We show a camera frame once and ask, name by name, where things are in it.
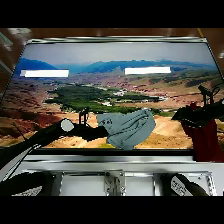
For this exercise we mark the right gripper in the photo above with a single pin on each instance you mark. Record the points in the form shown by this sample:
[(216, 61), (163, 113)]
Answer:
[(185, 116)]

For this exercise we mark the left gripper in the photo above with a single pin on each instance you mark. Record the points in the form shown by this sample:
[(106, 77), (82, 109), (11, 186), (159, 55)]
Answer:
[(90, 132)]

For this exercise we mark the grey T-shirt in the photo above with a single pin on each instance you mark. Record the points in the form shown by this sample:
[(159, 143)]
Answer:
[(128, 130)]

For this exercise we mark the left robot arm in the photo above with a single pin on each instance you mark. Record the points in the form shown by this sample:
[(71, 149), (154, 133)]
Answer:
[(31, 141)]

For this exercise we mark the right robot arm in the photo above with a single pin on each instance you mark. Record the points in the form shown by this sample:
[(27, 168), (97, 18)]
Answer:
[(213, 111)]

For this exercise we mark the red garment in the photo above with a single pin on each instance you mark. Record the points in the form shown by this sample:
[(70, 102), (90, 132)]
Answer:
[(205, 140)]

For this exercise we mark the silver frame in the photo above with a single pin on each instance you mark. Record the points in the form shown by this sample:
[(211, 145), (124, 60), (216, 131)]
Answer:
[(113, 166)]

